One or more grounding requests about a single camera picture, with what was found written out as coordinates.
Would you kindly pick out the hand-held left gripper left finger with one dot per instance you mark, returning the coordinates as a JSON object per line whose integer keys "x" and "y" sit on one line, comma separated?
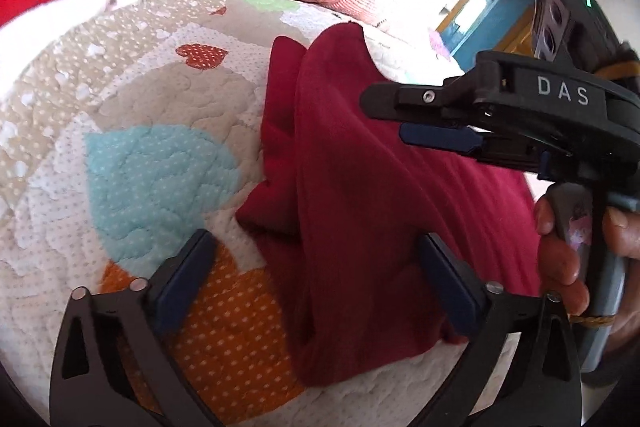
{"x": 180, "y": 287}

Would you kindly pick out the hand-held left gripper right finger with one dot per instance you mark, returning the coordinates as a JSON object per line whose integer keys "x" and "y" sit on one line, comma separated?
{"x": 452, "y": 287}

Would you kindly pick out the maroon sweatshirt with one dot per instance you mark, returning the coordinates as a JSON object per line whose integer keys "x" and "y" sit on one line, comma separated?
{"x": 350, "y": 187}

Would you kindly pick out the person's right hand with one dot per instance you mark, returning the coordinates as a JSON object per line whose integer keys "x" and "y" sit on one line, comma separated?
{"x": 557, "y": 257}

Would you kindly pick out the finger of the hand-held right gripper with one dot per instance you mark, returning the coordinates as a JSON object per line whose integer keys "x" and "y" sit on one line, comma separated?
{"x": 415, "y": 99}
{"x": 435, "y": 138}

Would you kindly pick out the patchwork quilted bedspread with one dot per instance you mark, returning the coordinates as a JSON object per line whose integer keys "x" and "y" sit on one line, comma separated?
{"x": 125, "y": 117}

